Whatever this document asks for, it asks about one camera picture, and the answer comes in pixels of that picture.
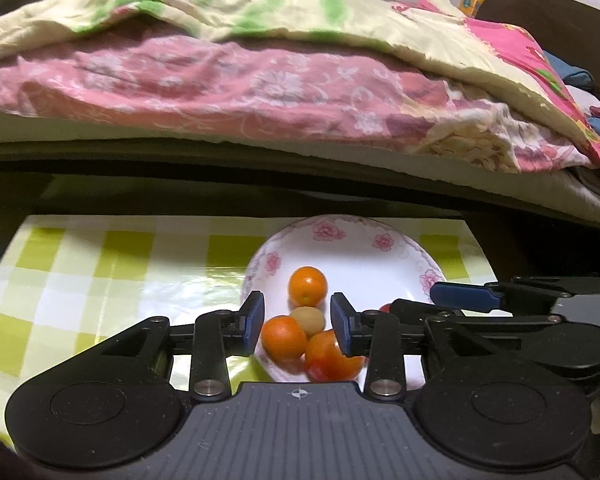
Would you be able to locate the dark headboard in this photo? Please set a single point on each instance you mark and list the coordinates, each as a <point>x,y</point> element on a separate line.
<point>555,15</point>

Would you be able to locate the white floral plate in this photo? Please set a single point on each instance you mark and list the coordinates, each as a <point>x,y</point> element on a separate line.
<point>360,265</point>

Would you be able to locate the blue clothes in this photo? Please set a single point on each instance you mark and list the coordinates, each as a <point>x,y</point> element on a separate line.
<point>575,77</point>

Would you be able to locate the green checkered tablecloth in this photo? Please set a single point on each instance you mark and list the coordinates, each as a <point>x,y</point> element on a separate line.
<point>80,270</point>

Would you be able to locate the yellow box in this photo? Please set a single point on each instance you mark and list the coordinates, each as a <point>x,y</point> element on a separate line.
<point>471,1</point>

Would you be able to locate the orange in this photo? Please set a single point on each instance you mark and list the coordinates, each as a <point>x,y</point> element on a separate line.
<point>283,338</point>
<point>307,285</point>

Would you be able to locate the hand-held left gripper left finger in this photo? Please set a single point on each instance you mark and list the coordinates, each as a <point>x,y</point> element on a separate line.
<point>254,322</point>

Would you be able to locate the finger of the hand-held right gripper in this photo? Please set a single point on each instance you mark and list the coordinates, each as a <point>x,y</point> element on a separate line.
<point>467,295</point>
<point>410,308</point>

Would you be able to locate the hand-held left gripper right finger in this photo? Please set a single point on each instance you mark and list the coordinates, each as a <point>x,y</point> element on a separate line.
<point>341,322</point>

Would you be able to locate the dark bed frame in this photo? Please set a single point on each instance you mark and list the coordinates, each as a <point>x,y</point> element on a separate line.
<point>180,160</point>

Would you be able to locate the red cherry tomato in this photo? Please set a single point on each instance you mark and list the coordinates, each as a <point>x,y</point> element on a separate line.
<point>385,307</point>

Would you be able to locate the pink floral blanket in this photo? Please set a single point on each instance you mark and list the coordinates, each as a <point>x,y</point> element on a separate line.
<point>205,90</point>

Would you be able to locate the brown longan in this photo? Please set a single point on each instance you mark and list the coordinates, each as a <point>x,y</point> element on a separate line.
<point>307,321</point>

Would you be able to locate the large red tomato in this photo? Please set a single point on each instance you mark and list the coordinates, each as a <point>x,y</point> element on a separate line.
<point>332,357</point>

